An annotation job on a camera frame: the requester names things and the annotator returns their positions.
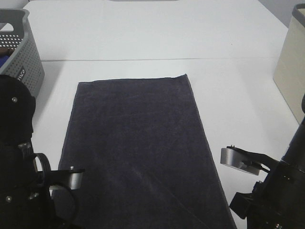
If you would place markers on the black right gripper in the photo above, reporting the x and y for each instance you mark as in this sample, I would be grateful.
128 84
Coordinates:
276 203

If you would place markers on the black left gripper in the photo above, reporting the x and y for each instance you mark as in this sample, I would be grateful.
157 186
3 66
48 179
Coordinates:
25 201

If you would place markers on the dark grey towel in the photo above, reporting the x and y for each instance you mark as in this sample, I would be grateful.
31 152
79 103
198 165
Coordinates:
147 162

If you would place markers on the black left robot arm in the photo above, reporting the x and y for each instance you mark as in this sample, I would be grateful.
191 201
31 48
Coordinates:
17 107

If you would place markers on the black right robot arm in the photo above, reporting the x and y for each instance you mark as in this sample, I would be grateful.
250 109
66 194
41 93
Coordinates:
294 157

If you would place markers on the blue towel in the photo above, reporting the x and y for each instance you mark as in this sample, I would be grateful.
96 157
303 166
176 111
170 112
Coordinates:
3 60

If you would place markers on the brown towel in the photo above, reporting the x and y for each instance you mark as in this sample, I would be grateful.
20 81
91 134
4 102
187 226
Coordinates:
4 51

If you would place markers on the beige fabric bin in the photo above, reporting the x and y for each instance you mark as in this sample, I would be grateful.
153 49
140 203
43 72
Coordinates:
289 75

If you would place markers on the grey perforated plastic basket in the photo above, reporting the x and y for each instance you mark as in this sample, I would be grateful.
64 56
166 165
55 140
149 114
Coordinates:
24 64

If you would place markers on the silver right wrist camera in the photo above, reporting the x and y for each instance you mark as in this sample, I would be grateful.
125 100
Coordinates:
234 158

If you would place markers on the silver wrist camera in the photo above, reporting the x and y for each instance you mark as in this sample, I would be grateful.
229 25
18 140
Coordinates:
71 178
234 158

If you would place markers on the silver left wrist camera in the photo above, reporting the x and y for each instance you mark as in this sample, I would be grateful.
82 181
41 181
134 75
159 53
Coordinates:
71 178

